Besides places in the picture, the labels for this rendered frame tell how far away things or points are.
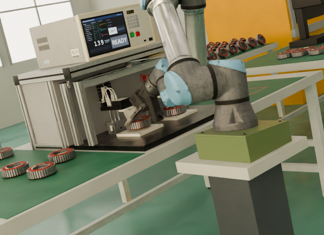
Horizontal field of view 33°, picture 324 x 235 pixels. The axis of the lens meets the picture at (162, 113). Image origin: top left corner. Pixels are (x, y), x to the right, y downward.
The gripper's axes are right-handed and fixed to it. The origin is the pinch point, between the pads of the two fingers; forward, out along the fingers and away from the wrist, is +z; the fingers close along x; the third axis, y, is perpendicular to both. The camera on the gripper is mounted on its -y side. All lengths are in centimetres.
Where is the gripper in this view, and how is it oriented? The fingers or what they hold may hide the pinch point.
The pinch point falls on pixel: (136, 122)
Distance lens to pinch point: 237.0
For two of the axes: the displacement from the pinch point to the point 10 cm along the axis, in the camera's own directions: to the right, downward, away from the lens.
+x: -6.6, 2.7, -7.0
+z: -4.2, 6.3, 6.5
